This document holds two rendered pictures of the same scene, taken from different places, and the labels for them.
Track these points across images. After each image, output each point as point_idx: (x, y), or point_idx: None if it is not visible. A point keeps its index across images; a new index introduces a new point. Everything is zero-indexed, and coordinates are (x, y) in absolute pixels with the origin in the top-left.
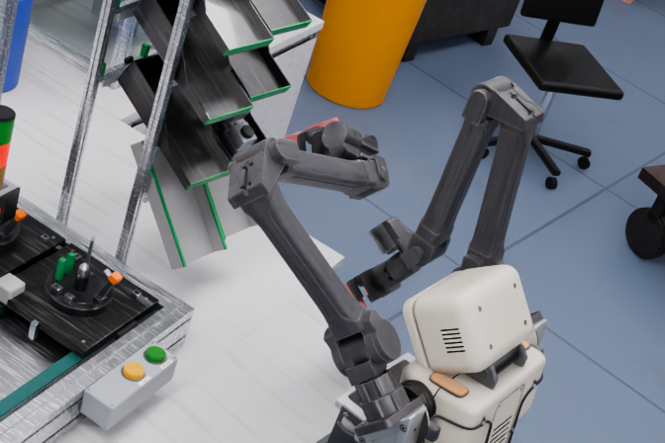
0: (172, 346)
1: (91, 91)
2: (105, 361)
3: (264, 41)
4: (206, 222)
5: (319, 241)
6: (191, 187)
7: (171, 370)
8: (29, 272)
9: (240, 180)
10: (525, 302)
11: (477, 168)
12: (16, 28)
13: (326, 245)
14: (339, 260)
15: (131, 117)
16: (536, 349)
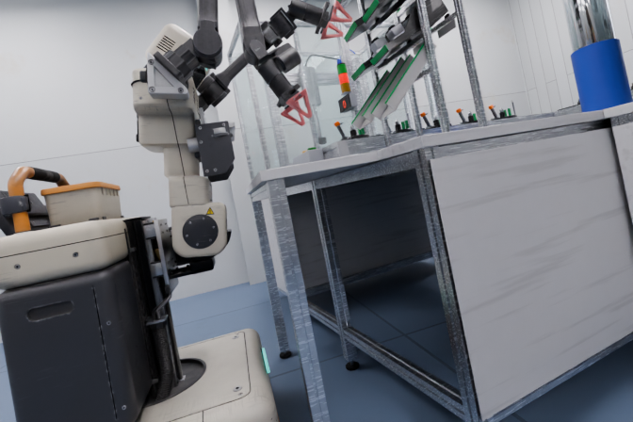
0: None
1: (401, 56)
2: None
3: None
4: None
5: (445, 132)
6: (353, 78)
7: (307, 155)
8: None
9: (265, 43)
10: (154, 39)
11: None
12: (581, 67)
13: (439, 133)
14: (414, 137)
15: (622, 107)
16: (141, 68)
